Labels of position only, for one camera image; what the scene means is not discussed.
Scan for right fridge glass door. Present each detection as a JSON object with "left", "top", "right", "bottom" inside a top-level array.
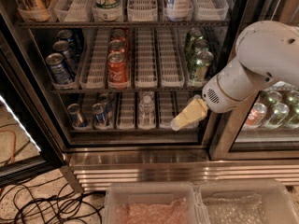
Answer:
[{"left": 210, "top": 0, "right": 299, "bottom": 160}]

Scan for black floor cables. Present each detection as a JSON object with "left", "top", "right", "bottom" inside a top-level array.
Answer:
[{"left": 0, "top": 176, "right": 104, "bottom": 224}]

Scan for front blue soda can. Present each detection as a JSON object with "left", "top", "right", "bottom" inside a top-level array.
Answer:
[{"left": 46, "top": 53, "right": 73, "bottom": 85}]

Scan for bottom rear blue can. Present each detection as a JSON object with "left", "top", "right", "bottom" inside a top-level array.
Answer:
[{"left": 98, "top": 92, "right": 113, "bottom": 119}]

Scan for front red cola can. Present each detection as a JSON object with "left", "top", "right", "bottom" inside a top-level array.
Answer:
[{"left": 107, "top": 52, "right": 127, "bottom": 83}]

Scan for open fridge door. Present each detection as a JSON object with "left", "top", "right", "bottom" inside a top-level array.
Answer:
[{"left": 0, "top": 16, "right": 63, "bottom": 188}]

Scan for red cola can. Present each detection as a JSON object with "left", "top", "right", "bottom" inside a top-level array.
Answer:
[
  {"left": 108, "top": 39, "right": 125, "bottom": 53},
  {"left": 107, "top": 52, "right": 127, "bottom": 83},
  {"left": 110, "top": 29, "right": 127, "bottom": 43}
]

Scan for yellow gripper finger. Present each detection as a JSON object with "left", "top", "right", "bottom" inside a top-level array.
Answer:
[{"left": 170, "top": 98, "right": 208, "bottom": 131}]

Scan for red can behind glass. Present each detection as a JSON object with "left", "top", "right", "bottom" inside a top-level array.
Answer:
[{"left": 244, "top": 103, "right": 267, "bottom": 128}]

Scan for rear blue soda can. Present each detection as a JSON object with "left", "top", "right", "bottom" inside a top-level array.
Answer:
[{"left": 57, "top": 29, "right": 82, "bottom": 56}]

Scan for orange floor cable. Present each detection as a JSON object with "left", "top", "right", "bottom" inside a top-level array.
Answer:
[{"left": 0, "top": 128, "right": 17, "bottom": 167}]

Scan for right water bottle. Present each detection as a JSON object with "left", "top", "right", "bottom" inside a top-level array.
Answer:
[{"left": 182, "top": 95, "right": 202, "bottom": 125}]

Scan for green can behind glass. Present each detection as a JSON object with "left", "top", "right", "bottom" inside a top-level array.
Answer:
[{"left": 263, "top": 103, "right": 290, "bottom": 129}]

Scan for blue soda can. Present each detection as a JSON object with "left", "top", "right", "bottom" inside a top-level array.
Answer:
[
  {"left": 52, "top": 40, "right": 78, "bottom": 75},
  {"left": 57, "top": 29, "right": 82, "bottom": 56},
  {"left": 46, "top": 53, "right": 73, "bottom": 85}
]

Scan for bottom left blue can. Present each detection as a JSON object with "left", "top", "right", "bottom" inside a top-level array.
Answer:
[{"left": 67, "top": 104, "right": 87, "bottom": 128}]

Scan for left clear plastic bin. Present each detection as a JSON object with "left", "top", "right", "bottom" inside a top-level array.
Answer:
[{"left": 103, "top": 182, "right": 201, "bottom": 224}]

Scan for clear plastic bin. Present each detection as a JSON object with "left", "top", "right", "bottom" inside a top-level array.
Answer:
[
  {"left": 103, "top": 182, "right": 201, "bottom": 224},
  {"left": 200, "top": 179, "right": 299, "bottom": 224}
]

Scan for green soda can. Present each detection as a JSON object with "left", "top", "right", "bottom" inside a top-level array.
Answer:
[
  {"left": 184, "top": 28, "right": 203, "bottom": 59},
  {"left": 187, "top": 39, "right": 209, "bottom": 65},
  {"left": 189, "top": 50, "right": 214, "bottom": 81}
]

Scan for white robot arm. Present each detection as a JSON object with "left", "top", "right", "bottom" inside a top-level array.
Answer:
[{"left": 170, "top": 21, "right": 299, "bottom": 131}]

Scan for water bottle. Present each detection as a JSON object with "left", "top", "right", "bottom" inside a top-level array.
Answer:
[
  {"left": 138, "top": 95, "right": 155, "bottom": 128},
  {"left": 182, "top": 95, "right": 202, "bottom": 125}
]

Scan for stainless steel fridge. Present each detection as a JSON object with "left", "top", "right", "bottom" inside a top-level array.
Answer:
[{"left": 0, "top": 0, "right": 299, "bottom": 192}]

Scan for middle blue soda can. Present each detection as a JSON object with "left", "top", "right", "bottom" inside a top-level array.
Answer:
[{"left": 52, "top": 40, "right": 78, "bottom": 75}]

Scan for middle red cola can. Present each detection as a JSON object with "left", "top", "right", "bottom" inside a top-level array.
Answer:
[{"left": 108, "top": 39, "right": 125, "bottom": 53}]

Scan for middle water bottle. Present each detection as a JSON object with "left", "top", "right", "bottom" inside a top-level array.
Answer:
[{"left": 138, "top": 95, "right": 155, "bottom": 128}]

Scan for right clear plastic bin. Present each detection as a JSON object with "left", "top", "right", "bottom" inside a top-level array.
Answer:
[{"left": 200, "top": 179, "right": 299, "bottom": 224}]

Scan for rear red cola can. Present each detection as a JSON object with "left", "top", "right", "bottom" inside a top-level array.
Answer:
[{"left": 110, "top": 29, "right": 127, "bottom": 43}]

